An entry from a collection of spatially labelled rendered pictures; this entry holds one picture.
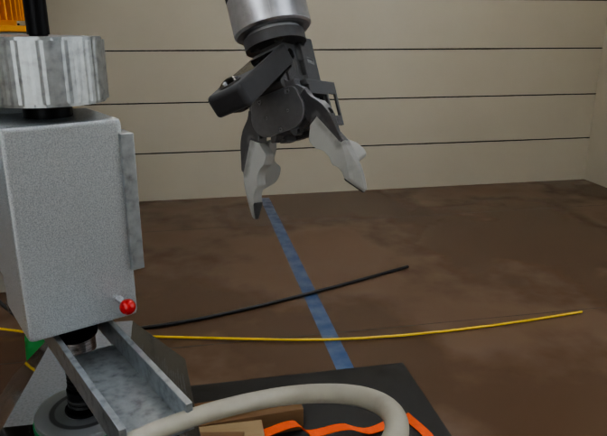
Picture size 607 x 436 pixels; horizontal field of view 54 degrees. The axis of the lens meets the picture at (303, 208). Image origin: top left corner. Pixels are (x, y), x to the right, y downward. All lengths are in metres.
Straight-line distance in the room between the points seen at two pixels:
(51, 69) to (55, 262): 0.36
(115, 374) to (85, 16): 5.12
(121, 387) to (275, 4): 0.77
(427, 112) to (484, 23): 1.08
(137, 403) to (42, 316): 0.27
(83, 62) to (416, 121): 5.62
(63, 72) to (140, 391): 0.58
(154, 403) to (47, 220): 0.39
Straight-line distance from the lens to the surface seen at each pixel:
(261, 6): 0.67
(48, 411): 1.53
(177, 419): 1.03
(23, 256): 1.21
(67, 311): 1.27
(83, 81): 1.15
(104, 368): 1.25
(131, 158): 1.21
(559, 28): 7.24
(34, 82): 1.14
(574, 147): 7.56
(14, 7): 1.84
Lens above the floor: 1.69
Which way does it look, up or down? 17 degrees down
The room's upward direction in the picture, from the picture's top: straight up
